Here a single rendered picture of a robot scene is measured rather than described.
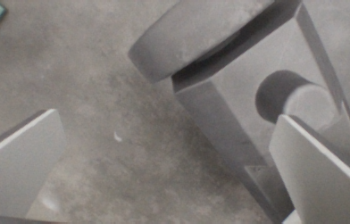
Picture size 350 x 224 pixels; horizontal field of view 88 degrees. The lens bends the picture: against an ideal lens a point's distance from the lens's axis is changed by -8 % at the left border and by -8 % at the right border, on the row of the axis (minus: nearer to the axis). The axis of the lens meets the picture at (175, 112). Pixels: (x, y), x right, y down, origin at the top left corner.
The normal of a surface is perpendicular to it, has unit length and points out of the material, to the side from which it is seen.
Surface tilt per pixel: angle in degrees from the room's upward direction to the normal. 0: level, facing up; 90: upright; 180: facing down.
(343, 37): 0
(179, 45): 24
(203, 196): 0
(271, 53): 0
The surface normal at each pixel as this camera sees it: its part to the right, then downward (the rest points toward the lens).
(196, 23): -0.15, 0.41
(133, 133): 0.04, 0.32
